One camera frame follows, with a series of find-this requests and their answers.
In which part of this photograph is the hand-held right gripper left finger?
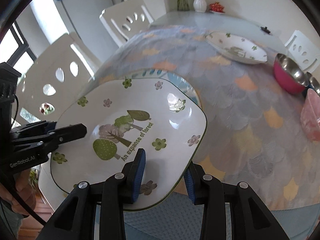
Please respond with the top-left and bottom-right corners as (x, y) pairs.
(44, 148), (147, 240)

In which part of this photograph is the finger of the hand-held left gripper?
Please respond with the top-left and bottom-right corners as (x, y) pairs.
(10, 121), (87, 155)

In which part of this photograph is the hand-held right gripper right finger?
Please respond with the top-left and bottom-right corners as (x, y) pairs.
(184, 162), (279, 240)

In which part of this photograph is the floral pink plate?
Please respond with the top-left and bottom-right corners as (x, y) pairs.
(50, 78), (208, 211)

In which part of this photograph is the pink steel bowl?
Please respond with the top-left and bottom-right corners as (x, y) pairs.
(273, 53), (309, 95)

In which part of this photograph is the plain steel bowl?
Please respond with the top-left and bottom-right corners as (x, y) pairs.
(304, 71), (320, 98)

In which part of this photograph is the person's left hand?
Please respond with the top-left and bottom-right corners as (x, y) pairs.
(11, 169), (38, 217)

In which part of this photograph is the blue tablecloth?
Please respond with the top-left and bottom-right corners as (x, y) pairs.
(37, 11), (320, 240)

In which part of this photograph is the window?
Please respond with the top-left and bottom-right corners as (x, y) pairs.
(0, 21), (35, 65)

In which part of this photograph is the white chair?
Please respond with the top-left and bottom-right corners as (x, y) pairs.
(19, 32), (103, 120)
(285, 30), (320, 74)
(99, 0), (154, 48)

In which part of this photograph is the white plate with leaf rim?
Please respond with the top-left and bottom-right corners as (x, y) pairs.
(130, 69), (203, 110)

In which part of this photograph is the scallop patterned table mat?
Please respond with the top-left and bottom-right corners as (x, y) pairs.
(94, 25), (320, 210)

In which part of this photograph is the pale pink bowl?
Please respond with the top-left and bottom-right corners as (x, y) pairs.
(300, 89), (320, 142)

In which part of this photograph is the white floral plate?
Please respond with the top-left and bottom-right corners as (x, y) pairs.
(205, 31), (268, 65)

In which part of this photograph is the small red ornament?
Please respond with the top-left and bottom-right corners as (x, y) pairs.
(209, 2), (225, 13)

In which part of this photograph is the white vase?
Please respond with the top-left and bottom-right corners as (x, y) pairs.
(192, 0), (208, 13)

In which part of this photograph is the black cable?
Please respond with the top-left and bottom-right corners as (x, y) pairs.
(0, 96), (48, 227)

